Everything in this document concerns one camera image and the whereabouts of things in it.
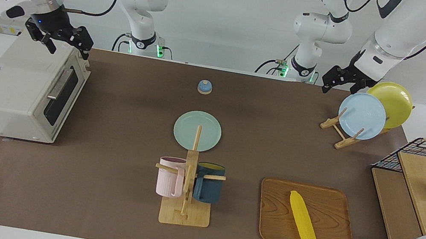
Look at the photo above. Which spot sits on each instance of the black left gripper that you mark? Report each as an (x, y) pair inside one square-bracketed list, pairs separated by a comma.
[(359, 70)]

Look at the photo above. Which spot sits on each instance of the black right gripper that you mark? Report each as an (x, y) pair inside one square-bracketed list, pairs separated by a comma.
[(51, 22)]

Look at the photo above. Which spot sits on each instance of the cream toaster oven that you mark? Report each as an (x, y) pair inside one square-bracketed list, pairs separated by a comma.
[(15, 86)]

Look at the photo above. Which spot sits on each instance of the yellow corn cob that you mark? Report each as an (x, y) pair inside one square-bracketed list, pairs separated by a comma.
[(302, 219)]

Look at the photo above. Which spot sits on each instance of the pale green round plate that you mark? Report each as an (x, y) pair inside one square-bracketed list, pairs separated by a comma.
[(187, 130)]

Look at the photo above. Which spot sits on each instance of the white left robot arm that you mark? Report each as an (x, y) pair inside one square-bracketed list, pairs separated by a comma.
[(400, 34)]

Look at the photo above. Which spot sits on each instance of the light blue round plate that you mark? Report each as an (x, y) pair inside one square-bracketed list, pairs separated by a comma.
[(363, 114)]

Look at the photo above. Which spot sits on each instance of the yellow round plate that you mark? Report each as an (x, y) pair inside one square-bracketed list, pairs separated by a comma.
[(397, 103)]

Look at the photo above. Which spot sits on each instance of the wooden plate rack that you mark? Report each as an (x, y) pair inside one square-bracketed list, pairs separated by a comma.
[(343, 141)]

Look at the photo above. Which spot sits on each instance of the brown wooden tray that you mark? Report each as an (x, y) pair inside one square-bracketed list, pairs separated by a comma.
[(326, 218)]

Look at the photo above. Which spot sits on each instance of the brown table mat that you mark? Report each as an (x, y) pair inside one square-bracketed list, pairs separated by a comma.
[(114, 189)]

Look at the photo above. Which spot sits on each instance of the pink ribbed mug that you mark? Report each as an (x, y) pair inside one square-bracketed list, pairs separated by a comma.
[(168, 179)]

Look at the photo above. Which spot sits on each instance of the dark teal ribbed mug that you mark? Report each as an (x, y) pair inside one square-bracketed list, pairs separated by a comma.
[(210, 188)]

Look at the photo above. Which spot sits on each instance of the wooden mug tree stand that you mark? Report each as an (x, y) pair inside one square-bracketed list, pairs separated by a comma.
[(183, 214)]

